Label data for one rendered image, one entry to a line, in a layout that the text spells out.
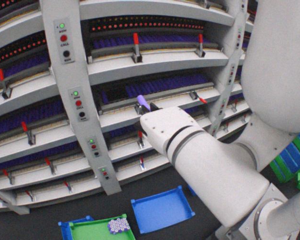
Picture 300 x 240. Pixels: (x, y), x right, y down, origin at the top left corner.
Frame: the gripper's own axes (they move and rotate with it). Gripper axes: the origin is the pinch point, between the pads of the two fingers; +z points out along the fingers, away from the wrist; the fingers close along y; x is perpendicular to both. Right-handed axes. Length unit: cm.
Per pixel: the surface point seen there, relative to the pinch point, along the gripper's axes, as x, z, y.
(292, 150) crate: 42, -30, -97
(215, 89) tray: 7, 18, -46
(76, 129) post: 6.7, 13.8, 21.8
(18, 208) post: 52, 21, 86
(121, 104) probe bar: 3.8, 18.1, 3.5
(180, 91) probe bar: 4.0, 17.9, -22.8
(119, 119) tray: 8.3, 15.1, 5.7
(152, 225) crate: 66, -5, 5
